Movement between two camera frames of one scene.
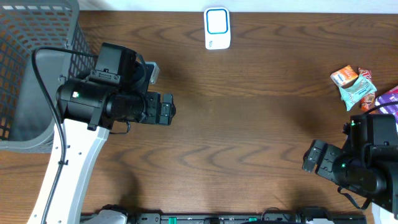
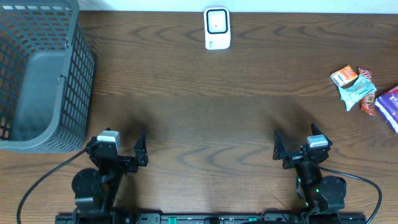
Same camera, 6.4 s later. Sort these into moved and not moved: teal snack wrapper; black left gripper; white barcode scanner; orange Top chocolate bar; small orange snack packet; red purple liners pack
Moved: orange Top chocolate bar; black left gripper
Not moved: teal snack wrapper; white barcode scanner; small orange snack packet; red purple liners pack
